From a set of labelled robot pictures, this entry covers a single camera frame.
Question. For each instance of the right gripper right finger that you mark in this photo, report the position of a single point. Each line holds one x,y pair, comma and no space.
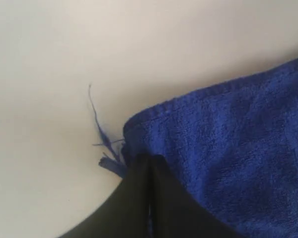
175,213

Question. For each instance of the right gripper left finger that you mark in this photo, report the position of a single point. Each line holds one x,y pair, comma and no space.
125,214

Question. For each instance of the blue microfiber cloth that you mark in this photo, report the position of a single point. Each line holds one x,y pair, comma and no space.
233,145

